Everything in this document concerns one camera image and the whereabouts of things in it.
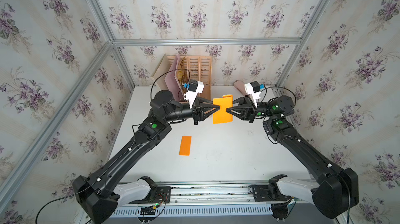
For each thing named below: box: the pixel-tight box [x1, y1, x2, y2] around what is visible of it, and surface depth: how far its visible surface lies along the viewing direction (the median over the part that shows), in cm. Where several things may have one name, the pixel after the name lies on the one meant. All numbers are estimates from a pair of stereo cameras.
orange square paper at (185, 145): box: [178, 135, 193, 156], surface depth 93 cm
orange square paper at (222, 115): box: [212, 94, 234, 124], surface depth 56 cm
